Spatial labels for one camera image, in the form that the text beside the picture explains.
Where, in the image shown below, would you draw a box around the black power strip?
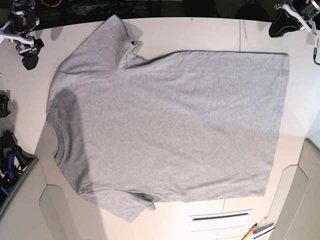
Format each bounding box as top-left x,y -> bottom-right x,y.
71,2 -> 137,15

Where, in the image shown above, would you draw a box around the blue black clamps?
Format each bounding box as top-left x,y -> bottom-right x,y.
0,130 -> 37,197

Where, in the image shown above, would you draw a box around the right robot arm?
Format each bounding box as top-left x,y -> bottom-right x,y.
0,0 -> 44,71

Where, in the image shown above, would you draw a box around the grey T-shirt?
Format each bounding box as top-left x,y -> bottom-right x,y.
46,15 -> 289,222

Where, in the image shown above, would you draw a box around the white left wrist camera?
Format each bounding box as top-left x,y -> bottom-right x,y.
306,32 -> 319,48

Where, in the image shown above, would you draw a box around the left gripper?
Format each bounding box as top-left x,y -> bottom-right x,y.
268,1 -> 316,38

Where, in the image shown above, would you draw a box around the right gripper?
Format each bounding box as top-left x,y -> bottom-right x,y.
0,30 -> 44,71

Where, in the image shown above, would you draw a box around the black device at table edge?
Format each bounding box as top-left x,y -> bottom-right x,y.
0,90 -> 11,118

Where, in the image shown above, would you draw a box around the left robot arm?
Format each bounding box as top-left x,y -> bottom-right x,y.
268,0 -> 320,38

